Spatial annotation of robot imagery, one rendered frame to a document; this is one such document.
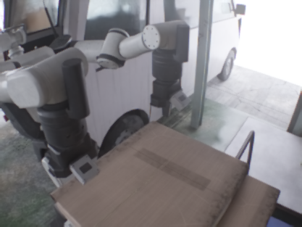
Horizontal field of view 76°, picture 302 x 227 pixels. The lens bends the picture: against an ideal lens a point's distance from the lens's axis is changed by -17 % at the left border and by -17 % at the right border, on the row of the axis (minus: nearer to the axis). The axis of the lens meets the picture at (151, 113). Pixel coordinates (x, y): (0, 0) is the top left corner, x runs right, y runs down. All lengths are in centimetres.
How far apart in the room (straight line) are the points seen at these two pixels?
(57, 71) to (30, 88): 5
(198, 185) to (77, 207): 33
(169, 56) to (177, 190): 36
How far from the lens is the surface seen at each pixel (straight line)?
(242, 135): 256
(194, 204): 62
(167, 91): 64
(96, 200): 63
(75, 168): 45
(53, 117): 39
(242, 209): 69
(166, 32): 57
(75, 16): 139
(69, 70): 34
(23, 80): 37
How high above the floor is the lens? 161
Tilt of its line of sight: 34 degrees down
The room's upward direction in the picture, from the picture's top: 1 degrees counter-clockwise
